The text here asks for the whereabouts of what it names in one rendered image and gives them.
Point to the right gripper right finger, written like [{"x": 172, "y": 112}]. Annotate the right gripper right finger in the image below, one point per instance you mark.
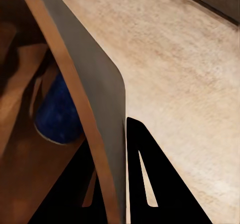
[{"x": 176, "y": 203}]

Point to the trash can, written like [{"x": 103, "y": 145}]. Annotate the trash can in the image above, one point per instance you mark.
[{"x": 38, "y": 39}]

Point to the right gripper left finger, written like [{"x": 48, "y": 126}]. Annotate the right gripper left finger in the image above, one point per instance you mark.
[{"x": 63, "y": 204}]

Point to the can of soda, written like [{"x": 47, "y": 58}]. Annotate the can of soda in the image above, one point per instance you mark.
[{"x": 57, "y": 119}]

